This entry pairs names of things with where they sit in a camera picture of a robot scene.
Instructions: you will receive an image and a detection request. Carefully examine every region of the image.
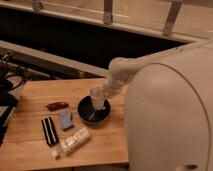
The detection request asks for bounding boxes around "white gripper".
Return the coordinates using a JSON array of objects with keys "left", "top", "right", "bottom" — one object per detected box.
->
[{"left": 103, "top": 75, "right": 130, "bottom": 98}]

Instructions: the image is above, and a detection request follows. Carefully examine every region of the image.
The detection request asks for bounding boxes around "white ceramic cup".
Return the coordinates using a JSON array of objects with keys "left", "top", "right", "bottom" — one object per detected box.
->
[{"left": 89, "top": 86, "right": 106, "bottom": 110}]

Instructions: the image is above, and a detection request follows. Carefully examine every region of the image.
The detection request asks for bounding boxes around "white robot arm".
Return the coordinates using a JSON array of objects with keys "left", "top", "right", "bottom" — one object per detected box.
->
[{"left": 102, "top": 39, "right": 213, "bottom": 98}]

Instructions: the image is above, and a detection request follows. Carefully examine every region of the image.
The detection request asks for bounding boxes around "dark ceramic bowl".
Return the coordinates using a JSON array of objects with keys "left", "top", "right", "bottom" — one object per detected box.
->
[{"left": 77, "top": 96, "right": 111, "bottom": 124}]

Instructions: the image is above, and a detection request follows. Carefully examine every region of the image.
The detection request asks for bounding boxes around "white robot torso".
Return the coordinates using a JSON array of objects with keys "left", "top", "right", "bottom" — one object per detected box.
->
[{"left": 125, "top": 47, "right": 213, "bottom": 171}]

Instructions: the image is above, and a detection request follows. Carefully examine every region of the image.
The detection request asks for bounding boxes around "blue sponge cloth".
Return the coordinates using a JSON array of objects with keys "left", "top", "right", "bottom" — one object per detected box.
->
[{"left": 60, "top": 111, "right": 74, "bottom": 131}]

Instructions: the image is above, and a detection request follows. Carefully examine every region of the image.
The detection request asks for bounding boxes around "clear plastic bottle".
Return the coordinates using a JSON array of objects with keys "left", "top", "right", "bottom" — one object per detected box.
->
[{"left": 51, "top": 127, "right": 91, "bottom": 159}]

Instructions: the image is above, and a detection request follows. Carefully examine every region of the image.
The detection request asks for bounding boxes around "brown rectangular block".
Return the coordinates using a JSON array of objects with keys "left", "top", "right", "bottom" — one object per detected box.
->
[{"left": 47, "top": 102, "right": 68, "bottom": 111}]

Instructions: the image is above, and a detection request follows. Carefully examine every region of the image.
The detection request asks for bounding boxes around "black white striped bar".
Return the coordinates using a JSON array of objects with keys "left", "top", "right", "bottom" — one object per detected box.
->
[{"left": 41, "top": 117, "right": 59, "bottom": 146}]

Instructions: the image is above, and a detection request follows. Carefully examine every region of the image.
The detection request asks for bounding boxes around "metal railing frame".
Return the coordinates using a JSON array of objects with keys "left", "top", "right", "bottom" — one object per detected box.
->
[{"left": 0, "top": 0, "right": 213, "bottom": 44}]

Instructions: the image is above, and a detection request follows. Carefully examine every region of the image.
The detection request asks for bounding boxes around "black equipment with cables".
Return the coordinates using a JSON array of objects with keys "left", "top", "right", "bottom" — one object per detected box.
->
[{"left": 0, "top": 53, "right": 26, "bottom": 145}]

